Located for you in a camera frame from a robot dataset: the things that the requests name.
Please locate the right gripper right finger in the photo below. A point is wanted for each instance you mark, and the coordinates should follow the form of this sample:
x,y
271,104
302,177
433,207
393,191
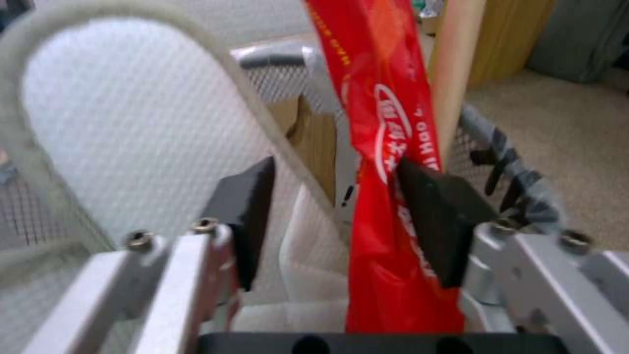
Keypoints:
x,y
442,228

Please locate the beige wooden pole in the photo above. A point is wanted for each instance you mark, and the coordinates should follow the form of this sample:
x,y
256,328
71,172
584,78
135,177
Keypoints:
x,y
454,55

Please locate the brown cardboard piece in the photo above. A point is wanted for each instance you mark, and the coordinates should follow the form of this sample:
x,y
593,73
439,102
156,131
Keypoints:
x,y
314,147

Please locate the grey upholstered furniture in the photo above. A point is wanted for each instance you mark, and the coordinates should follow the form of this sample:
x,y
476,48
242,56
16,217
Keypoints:
x,y
580,37

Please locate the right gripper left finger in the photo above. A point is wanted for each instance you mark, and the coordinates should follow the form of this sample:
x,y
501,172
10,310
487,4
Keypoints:
x,y
248,206

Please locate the yellow wooden cabinet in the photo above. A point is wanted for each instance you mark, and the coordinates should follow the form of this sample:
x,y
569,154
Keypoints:
x,y
511,37

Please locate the red plastic snack wrapper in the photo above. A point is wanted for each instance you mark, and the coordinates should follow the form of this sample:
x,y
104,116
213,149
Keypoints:
x,y
388,110

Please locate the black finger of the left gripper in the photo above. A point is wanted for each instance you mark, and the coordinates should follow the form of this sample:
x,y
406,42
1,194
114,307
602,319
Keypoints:
x,y
511,195

